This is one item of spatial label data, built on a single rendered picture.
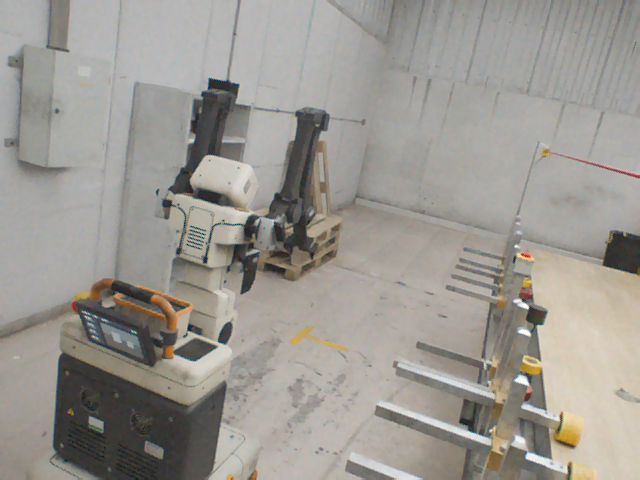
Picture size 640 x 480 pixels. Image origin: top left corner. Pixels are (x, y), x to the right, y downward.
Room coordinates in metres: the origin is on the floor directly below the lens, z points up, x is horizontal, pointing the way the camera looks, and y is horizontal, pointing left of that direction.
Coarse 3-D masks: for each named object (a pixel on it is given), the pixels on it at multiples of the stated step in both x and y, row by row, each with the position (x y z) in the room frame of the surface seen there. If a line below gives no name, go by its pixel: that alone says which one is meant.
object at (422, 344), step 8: (416, 344) 1.92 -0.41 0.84; (424, 344) 1.91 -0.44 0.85; (432, 344) 1.92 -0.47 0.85; (432, 352) 1.90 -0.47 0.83; (440, 352) 1.90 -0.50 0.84; (448, 352) 1.89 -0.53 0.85; (456, 352) 1.89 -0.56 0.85; (456, 360) 1.88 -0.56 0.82; (464, 360) 1.87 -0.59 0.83; (472, 360) 1.86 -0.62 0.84; (480, 360) 1.86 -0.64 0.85; (488, 360) 1.87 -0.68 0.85; (488, 368) 1.84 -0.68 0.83; (528, 376) 1.80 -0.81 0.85
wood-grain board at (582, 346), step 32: (544, 256) 3.86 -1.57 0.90; (544, 288) 2.93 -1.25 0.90; (576, 288) 3.08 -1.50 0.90; (608, 288) 3.26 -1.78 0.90; (576, 320) 2.45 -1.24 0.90; (608, 320) 2.56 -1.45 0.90; (544, 352) 1.95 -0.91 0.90; (576, 352) 2.02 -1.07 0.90; (608, 352) 2.09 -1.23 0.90; (544, 384) 1.66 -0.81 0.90; (576, 384) 1.71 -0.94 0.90; (608, 384) 1.76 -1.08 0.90; (608, 416) 1.52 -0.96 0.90; (576, 448) 1.29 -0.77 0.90; (608, 448) 1.32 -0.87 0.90
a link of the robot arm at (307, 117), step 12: (312, 108) 2.10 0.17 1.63; (300, 120) 2.01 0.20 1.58; (312, 120) 2.00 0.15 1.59; (300, 132) 2.00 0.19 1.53; (300, 144) 1.99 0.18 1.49; (300, 156) 1.99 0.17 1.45; (288, 168) 1.99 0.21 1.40; (300, 168) 1.99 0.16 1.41; (288, 180) 1.98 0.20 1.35; (300, 180) 2.01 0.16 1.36; (276, 192) 2.00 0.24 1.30; (288, 192) 1.97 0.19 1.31; (300, 204) 1.98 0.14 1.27; (288, 216) 1.94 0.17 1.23
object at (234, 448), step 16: (224, 432) 1.92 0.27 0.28; (240, 432) 1.94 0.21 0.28; (224, 448) 1.82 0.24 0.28; (240, 448) 1.84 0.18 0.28; (256, 448) 1.90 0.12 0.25; (32, 464) 1.54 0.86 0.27; (48, 464) 1.54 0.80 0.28; (64, 464) 1.55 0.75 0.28; (224, 464) 1.73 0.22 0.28; (240, 464) 1.77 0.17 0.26; (256, 464) 1.91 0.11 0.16
